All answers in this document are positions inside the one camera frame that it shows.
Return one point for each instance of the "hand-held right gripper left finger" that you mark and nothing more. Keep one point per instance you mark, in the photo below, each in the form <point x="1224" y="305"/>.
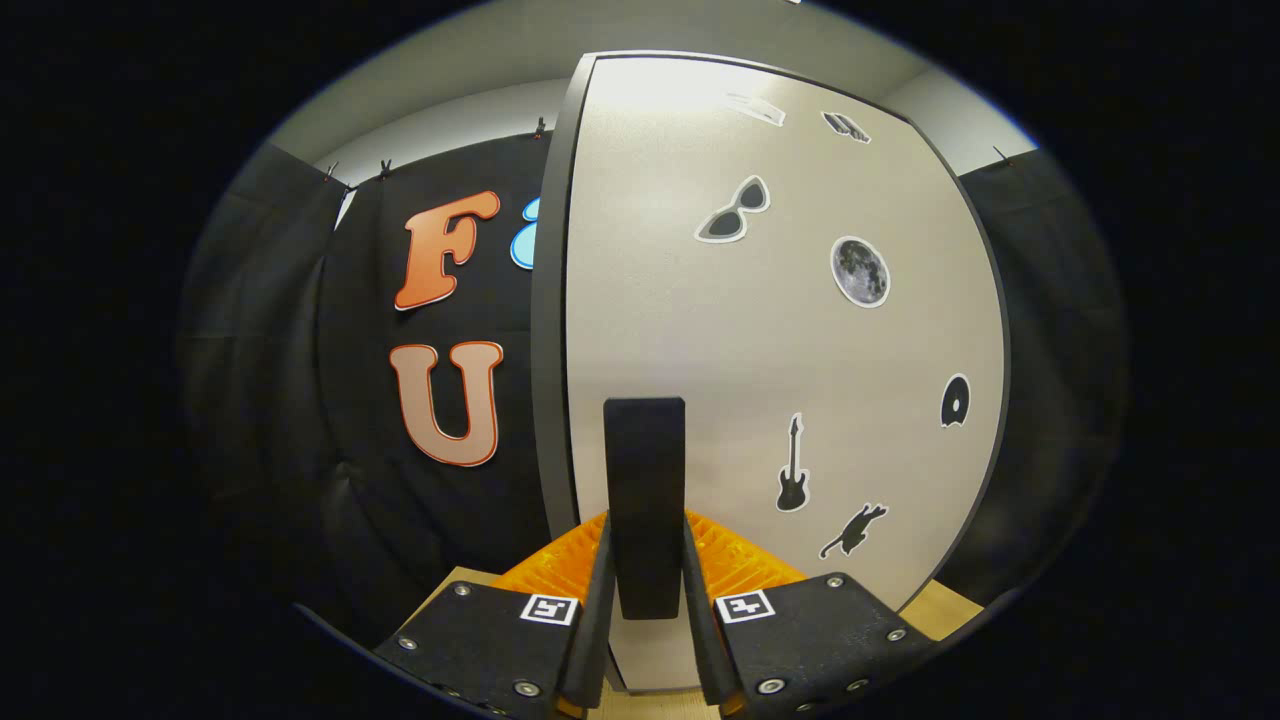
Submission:
<point x="588" y="650"/>

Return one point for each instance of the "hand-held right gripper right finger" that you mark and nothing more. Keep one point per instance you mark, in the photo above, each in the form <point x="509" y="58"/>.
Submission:
<point x="705" y="650"/>

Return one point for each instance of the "beige cabinet door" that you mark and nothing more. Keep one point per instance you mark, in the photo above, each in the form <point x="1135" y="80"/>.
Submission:
<point x="700" y="330"/>

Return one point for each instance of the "black backdrop cloth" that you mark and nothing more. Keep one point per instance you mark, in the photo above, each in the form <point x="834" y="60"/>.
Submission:
<point x="300" y="400"/>

